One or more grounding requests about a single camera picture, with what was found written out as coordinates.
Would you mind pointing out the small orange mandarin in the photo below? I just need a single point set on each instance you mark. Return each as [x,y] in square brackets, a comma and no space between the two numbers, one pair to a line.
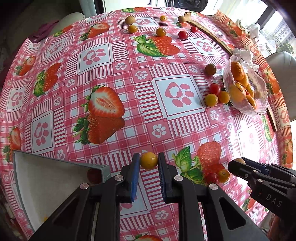
[251,102]
[244,80]
[237,91]
[237,69]
[250,91]

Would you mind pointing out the grey rectangular tray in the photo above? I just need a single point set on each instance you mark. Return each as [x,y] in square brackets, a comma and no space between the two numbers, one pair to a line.
[46,180]

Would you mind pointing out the pink cloth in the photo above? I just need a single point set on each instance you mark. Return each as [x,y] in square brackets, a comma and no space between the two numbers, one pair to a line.
[45,31]

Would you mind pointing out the brown longan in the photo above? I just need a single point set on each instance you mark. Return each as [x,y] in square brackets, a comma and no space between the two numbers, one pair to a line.
[240,160]
[181,19]
[130,20]

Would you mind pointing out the grey upholstered chair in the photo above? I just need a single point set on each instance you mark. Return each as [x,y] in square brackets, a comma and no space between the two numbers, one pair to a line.
[282,58]

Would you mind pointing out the clear glass bowl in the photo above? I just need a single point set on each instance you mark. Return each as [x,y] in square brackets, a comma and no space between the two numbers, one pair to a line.
[260,92]

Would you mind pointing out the yellow cherry tomato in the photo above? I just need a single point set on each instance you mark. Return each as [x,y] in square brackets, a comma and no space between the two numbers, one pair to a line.
[223,175]
[223,96]
[160,32]
[149,160]
[132,29]
[211,100]
[163,18]

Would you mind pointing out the pink printed tablecloth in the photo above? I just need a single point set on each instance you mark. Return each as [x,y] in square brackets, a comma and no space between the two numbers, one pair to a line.
[143,104]

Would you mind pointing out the white crumpled tissue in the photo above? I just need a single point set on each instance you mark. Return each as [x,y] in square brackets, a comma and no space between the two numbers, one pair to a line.
[241,54]

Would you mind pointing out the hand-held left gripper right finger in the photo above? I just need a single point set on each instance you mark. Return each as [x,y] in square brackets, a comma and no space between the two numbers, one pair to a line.
[163,176]

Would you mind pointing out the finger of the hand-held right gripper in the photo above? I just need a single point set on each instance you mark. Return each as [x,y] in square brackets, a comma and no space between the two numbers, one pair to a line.
[241,171]
[257,166]

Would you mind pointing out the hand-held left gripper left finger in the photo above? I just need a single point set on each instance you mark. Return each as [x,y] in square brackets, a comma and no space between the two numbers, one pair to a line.
[135,178]

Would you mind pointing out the dark brown cherry tomato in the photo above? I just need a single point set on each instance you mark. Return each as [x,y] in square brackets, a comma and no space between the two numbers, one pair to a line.
[210,69]

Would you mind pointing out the beige chair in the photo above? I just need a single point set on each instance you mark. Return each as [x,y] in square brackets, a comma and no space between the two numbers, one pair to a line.
[69,18]

